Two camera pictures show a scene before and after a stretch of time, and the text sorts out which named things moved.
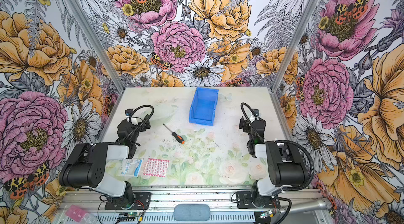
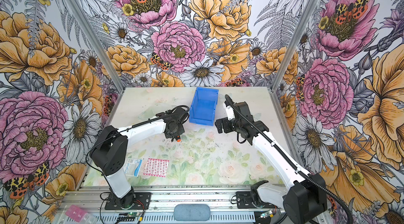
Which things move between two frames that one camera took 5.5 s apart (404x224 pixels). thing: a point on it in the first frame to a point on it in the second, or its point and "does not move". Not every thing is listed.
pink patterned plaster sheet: [156, 167] does not move
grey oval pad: [192, 212] does not move
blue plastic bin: [202, 108] does not move
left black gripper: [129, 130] to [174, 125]
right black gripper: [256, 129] to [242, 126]
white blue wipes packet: [130, 168] does not move
